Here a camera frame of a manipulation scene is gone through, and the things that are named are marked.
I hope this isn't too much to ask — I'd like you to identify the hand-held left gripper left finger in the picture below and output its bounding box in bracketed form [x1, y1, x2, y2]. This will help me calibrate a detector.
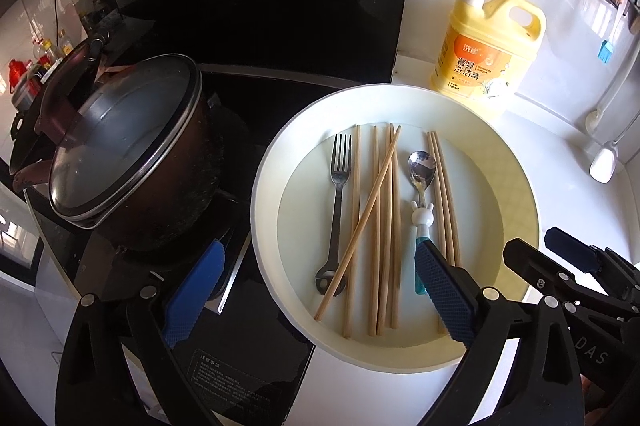
[54, 240, 227, 426]

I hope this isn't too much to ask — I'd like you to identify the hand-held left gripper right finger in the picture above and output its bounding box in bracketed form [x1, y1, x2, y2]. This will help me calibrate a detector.
[414, 238, 588, 426]

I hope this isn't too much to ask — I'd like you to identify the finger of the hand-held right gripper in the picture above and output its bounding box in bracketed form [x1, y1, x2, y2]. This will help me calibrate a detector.
[502, 237, 582, 303]
[544, 227, 632, 293]

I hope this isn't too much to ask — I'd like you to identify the white plastic bowl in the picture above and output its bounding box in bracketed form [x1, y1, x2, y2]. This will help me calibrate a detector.
[248, 84, 542, 374]

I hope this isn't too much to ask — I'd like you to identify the rabbit spoon with teal handle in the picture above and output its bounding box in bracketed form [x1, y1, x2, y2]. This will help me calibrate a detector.
[406, 150, 438, 297]

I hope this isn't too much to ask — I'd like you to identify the metal fork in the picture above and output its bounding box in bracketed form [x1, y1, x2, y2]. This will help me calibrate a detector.
[314, 133, 353, 297]

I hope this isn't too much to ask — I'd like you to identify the metal spatula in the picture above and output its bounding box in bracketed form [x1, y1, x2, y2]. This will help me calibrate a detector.
[589, 106, 640, 184]

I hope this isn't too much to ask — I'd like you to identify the brown cooking pot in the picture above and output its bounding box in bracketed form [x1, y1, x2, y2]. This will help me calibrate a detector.
[47, 56, 226, 254]

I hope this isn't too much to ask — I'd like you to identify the black glass cooktop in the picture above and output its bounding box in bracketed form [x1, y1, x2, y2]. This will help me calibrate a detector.
[22, 66, 396, 426]

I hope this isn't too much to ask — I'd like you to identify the white dish brush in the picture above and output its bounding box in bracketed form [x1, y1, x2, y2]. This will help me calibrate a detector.
[585, 50, 633, 131]

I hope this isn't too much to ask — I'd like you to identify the glass pot lid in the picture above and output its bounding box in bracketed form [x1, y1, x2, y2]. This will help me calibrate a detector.
[47, 33, 203, 221]

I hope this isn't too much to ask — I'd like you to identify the yellow dish soap bottle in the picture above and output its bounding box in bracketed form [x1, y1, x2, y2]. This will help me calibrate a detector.
[429, 0, 545, 119]

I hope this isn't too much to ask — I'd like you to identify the red condiment bottle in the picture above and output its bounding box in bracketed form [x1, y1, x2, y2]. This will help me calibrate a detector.
[7, 58, 31, 107]

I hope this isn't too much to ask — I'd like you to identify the clear condiment bottle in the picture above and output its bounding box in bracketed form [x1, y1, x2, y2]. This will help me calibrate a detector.
[32, 30, 73, 66]

